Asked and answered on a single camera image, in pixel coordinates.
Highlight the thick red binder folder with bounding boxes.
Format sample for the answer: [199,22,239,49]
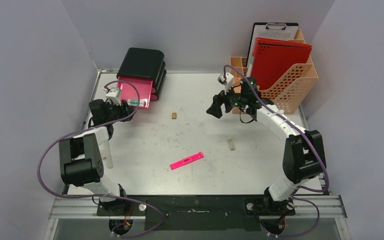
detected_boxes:
[248,37,312,91]

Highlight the green white glue stick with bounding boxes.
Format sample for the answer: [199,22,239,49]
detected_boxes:
[127,99,146,107]

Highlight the small beige eraser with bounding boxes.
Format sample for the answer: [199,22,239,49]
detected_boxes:
[227,139,236,151]

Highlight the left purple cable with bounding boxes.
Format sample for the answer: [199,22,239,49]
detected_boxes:
[36,80,165,240]

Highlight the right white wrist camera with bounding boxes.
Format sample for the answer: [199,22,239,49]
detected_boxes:
[217,72,235,94]

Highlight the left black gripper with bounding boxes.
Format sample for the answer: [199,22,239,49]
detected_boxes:
[106,99,136,124]

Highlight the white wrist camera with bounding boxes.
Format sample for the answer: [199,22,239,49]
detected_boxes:
[217,72,235,94]
[105,87,122,106]

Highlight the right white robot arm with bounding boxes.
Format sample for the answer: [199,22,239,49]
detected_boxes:
[206,75,326,216]

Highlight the black pink drawer unit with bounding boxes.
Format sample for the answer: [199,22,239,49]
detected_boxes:
[116,47,167,109]

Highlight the pink highlighter marker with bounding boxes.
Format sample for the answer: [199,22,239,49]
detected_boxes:
[170,151,204,170]

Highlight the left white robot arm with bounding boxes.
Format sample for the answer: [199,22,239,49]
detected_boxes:
[58,99,134,216]

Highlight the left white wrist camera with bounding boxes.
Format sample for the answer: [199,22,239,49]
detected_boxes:
[105,87,122,106]

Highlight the black clipboard with paper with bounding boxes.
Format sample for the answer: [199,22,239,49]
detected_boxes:
[246,22,299,67]

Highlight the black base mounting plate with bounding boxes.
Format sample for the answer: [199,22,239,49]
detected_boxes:
[96,195,296,234]

